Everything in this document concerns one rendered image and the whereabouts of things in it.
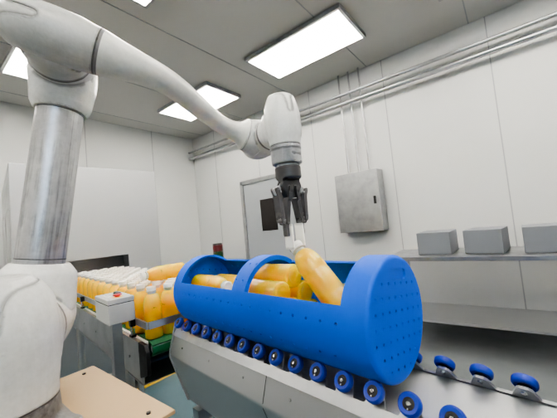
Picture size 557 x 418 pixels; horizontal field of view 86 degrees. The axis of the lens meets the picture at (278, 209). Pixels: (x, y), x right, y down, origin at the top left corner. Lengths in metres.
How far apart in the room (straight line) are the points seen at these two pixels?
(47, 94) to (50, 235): 0.33
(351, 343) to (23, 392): 0.58
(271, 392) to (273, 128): 0.73
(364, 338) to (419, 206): 3.52
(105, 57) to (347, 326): 0.76
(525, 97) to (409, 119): 1.14
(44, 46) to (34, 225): 0.38
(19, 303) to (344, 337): 0.60
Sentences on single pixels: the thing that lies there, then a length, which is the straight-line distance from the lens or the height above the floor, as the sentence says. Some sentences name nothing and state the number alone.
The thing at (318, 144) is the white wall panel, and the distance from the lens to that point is 4.73.
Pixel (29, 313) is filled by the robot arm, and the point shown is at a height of 1.22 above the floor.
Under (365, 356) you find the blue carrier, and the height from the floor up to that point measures 1.05.
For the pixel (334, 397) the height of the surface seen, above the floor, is 0.92.
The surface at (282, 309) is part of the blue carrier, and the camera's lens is 0.80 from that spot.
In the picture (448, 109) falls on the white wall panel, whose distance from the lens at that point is 4.20.
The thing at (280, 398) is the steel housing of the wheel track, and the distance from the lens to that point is 0.94.
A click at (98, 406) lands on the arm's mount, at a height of 1.01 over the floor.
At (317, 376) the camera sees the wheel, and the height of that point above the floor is 0.96.
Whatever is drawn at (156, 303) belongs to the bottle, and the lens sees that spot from 1.46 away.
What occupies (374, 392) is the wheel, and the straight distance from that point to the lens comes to 0.75.
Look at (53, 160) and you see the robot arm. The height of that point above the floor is 1.53.
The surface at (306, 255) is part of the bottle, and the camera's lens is 0.81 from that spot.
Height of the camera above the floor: 1.33
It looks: 3 degrees up
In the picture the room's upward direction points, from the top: 6 degrees counter-clockwise
